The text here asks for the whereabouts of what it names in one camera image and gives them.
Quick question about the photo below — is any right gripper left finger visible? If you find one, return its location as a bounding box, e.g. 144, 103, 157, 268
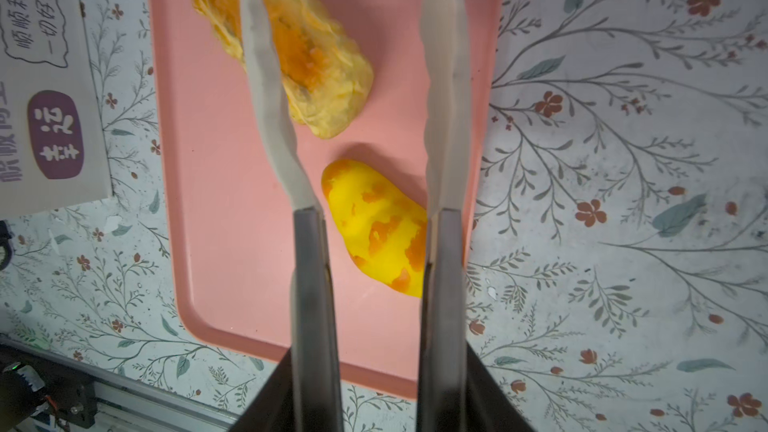
239, 0, 344, 431

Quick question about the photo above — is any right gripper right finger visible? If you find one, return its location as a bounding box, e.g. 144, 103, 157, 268
416, 0, 472, 431

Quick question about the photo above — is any yellow orange swirl bun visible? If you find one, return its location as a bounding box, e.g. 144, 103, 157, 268
321, 159, 428, 298

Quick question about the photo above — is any braided yellow bread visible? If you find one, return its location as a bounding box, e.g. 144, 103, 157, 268
192, 0, 374, 139

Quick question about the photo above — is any white printed paper bag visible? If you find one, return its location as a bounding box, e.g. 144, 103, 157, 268
1, 0, 112, 220

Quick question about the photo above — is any pink plastic tray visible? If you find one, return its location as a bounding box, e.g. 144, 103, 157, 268
145, 0, 508, 400

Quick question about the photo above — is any black alarm clock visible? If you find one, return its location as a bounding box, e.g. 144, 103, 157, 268
0, 221, 13, 271

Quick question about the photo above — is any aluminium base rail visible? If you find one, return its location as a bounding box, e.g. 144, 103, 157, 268
1, 337, 238, 431

